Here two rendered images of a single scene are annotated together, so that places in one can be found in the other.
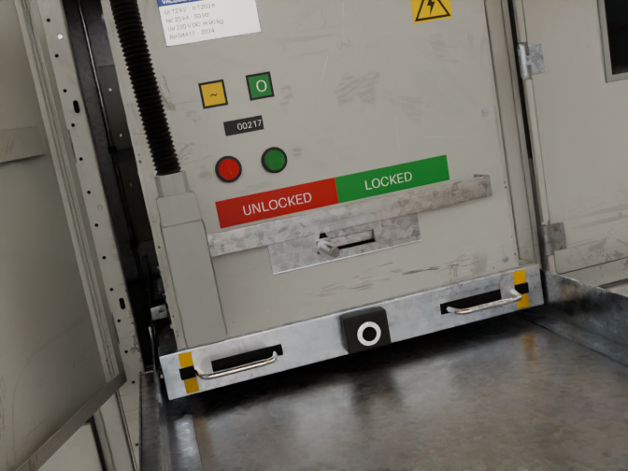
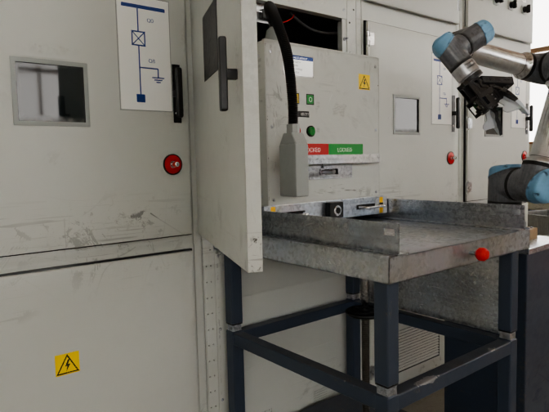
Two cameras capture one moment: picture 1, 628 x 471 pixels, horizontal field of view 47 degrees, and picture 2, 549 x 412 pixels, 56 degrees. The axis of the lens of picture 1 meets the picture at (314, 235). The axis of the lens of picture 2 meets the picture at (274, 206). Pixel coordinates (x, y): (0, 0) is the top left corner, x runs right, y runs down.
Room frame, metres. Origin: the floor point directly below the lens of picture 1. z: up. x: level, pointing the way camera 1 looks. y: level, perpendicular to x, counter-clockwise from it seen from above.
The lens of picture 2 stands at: (-0.42, 0.85, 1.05)
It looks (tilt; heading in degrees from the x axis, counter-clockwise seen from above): 5 degrees down; 333
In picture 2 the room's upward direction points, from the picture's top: 1 degrees counter-clockwise
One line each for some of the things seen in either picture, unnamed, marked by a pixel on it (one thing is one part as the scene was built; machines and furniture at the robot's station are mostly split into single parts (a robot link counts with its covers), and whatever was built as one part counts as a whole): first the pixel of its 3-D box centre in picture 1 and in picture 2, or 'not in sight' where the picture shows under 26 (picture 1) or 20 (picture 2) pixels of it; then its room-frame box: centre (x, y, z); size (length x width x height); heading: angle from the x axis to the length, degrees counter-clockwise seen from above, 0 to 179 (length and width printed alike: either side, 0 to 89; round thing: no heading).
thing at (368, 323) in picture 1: (365, 330); (335, 209); (0.93, -0.05, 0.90); 0.06 x 0.03 x 0.05; 102
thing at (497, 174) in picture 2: not in sight; (506, 182); (0.87, -0.75, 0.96); 0.13 x 0.12 x 0.14; 171
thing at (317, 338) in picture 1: (358, 324); (326, 209); (0.97, -0.04, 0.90); 0.54 x 0.05 x 0.06; 102
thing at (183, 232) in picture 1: (190, 266); (292, 164); (0.84, 0.15, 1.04); 0.08 x 0.05 x 0.17; 12
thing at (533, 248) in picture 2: not in sight; (502, 241); (0.89, -0.75, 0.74); 0.32 x 0.32 x 0.02; 14
